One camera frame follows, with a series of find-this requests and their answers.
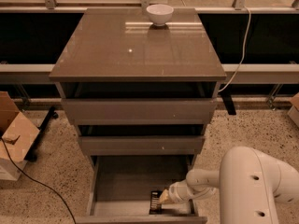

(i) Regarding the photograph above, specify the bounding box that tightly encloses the black stand leg left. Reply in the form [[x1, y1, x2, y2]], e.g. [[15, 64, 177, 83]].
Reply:
[[25, 106, 59, 162]]

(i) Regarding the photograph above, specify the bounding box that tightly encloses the top drawer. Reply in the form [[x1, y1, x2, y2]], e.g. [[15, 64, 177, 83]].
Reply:
[[62, 99, 216, 125]]

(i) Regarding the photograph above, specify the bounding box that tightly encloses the black floor cable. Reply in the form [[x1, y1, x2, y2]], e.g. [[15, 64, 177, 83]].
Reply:
[[0, 136, 78, 224]]

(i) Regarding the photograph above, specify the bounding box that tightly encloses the middle drawer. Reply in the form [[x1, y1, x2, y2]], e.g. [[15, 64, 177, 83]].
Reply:
[[78, 136, 205, 156]]

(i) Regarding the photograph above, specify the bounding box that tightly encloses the black rxbar chocolate bar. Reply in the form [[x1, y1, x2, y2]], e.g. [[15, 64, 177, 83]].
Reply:
[[149, 190, 162, 215]]

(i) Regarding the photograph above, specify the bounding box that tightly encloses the cardboard box right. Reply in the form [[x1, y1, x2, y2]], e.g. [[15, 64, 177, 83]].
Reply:
[[288, 92, 299, 127]]

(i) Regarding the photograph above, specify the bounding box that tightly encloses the white ceramic bowl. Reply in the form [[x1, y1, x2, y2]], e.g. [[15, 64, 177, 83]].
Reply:
[[146, 4, 174, 26]]

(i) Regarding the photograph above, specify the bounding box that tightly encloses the cardboard box left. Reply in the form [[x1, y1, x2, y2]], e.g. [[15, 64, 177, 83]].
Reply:
[[0, 91, 39, 181]]

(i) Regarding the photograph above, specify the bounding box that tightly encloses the open bottom drawer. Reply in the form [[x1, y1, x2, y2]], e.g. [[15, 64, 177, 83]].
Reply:
[[76, 155, 207, 224]]

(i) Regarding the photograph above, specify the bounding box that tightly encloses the black stand leg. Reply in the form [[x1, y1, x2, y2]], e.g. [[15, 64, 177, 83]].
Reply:
[[221, 88, 236, 116], [25, 106, 59, 162]]

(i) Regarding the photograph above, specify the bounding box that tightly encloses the brown glossy drawer cabinet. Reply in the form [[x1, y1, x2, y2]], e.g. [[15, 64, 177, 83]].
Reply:
[[49, 7, 227, 163]]

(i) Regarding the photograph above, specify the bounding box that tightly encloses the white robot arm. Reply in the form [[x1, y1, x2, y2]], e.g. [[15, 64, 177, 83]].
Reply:
[[159, 147, 299, 224]]

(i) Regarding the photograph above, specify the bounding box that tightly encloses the black stand leg right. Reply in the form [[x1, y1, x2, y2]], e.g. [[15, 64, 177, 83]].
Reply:
[[221, 88, 236, 116]]

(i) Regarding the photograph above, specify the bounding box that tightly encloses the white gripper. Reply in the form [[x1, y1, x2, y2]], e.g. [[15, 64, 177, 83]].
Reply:
[[159, 180, 216, 204]]

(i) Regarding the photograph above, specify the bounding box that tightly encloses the white power cable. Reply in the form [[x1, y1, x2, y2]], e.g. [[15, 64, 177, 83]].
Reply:
[[218, 7, 252, 94]]

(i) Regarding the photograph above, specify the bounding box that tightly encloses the cardboard box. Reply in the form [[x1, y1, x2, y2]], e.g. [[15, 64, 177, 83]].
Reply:
[[288, 92, 299, 127], [0, 91, 39, 181]]

